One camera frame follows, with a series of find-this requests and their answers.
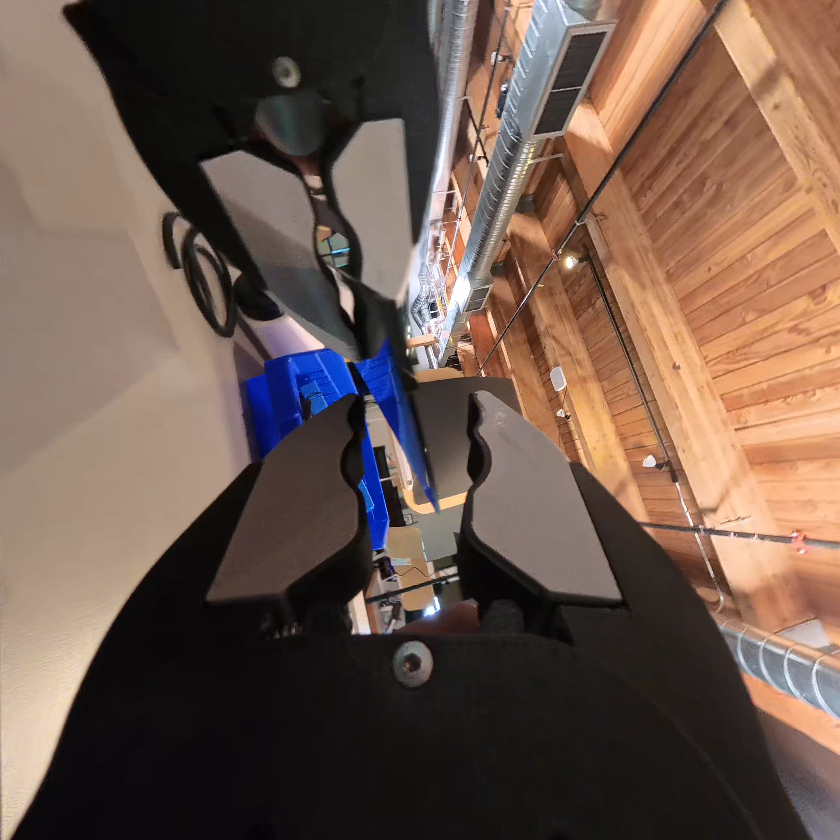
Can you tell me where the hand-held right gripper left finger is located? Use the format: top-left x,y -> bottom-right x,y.
205,395 -> 374,631

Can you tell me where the silver ventilation duct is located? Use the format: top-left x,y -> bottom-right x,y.
717,619 -> 840,721
430,0 -> 475,198

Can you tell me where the black ceiling pipe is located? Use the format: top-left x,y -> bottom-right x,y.
474,0 -> 731,371
642,520 -> 840,551

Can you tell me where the silver duct with vent boxes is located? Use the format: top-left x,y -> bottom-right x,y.
451,0 -> 619,345

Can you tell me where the person's right hand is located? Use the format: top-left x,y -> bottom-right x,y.
399,600 -> 481,636

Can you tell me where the small black device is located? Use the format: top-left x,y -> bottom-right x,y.
235,272 -> 284,322

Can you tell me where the black panel with wooden rim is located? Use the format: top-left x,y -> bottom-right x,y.
407,369 -> 526,514

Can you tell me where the black coiled cable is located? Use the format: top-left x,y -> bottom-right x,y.
163,211 -> 237,339

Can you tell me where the blue plastic divider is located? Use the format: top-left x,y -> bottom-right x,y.
351,338 -> 442,514

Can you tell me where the large blue storage bin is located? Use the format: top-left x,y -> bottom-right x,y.
246,350 -> 391,551

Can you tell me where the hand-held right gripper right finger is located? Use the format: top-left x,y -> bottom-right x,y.
456,390 -> 624,624

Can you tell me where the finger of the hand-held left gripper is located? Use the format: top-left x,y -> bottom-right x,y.
330,118 -> 416,305
199,148 -> 363,360

